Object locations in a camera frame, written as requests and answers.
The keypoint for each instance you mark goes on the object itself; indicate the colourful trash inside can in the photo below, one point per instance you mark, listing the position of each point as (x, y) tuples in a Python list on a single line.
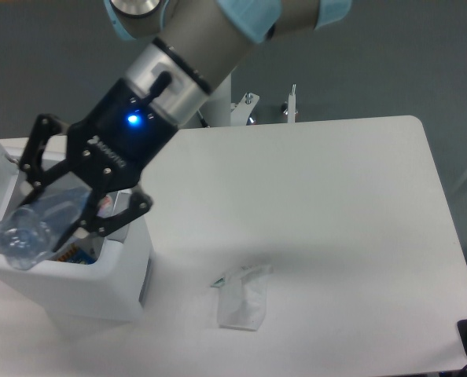
[(76, 255)]

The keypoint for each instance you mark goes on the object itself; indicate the white plastic wrapper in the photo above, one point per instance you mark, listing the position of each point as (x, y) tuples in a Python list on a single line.
[(242, 301)]

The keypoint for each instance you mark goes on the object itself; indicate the clear plastic water bottle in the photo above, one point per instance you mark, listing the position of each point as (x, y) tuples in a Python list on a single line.
[(29, 233)]

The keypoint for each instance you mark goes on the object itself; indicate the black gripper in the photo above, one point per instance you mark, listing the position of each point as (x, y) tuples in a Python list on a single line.
[(112, 144)]

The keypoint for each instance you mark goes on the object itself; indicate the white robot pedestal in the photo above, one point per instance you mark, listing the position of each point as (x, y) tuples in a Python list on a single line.
[(216, 110)]

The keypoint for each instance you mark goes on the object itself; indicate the white trash can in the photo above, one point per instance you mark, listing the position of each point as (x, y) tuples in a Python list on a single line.
[(113, 288)]

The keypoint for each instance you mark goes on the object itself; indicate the white metal base frame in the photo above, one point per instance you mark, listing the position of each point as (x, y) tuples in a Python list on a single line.
[(251, 110)]

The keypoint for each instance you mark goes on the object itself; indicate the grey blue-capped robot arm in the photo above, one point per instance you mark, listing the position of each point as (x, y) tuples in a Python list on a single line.
[(194, 46)]

